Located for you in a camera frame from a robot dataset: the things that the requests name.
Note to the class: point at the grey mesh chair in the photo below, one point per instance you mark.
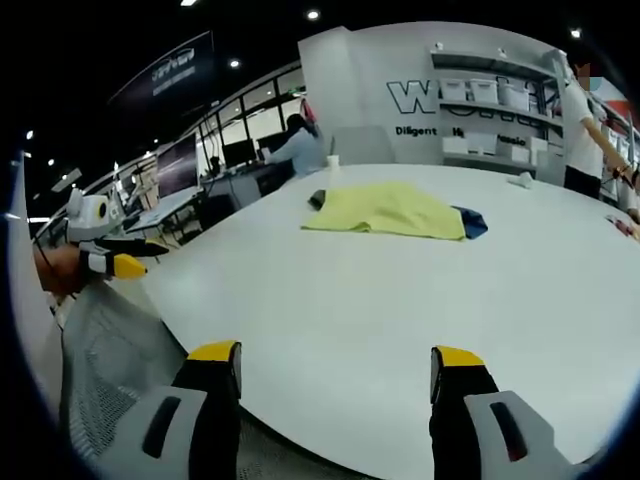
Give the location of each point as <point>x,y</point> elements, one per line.
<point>115,350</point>

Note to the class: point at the group of white storage boxes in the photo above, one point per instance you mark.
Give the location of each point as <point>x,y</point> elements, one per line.
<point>482,92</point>

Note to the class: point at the red items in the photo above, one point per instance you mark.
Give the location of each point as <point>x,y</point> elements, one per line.
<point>622,225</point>

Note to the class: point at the grey shelf unit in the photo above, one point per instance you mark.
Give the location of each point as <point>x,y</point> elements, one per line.
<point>550,120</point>

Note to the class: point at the black flat object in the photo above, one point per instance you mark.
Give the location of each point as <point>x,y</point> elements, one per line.
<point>317,199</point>

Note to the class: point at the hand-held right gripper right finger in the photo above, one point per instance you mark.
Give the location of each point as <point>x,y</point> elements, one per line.
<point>480,440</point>

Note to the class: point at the large dark monitor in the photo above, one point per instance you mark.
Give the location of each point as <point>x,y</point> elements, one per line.
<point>176,165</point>

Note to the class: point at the dark hanging banner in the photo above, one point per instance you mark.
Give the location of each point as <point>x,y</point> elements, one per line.
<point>170,67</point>

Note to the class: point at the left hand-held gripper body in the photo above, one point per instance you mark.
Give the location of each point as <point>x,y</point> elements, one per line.
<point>90,215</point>

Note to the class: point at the round ceiling light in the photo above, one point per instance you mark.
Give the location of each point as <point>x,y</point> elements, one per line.
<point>313,14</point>
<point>576,33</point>
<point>234,63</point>

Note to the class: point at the yellow garment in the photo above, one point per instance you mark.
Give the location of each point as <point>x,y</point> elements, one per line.
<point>390,210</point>

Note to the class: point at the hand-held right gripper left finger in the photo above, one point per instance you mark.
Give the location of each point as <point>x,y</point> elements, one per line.
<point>165,440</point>

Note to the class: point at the person's left hand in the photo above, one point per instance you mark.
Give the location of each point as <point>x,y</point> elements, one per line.
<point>60,272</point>

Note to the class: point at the white cup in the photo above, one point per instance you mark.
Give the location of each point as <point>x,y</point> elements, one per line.
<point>334,164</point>

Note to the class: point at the small white object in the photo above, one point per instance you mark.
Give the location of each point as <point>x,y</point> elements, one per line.
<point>522,180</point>

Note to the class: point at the white office desk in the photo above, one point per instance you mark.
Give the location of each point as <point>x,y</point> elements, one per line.
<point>160,210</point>

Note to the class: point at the small dark monitor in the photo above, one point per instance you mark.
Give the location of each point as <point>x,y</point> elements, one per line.
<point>239,151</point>

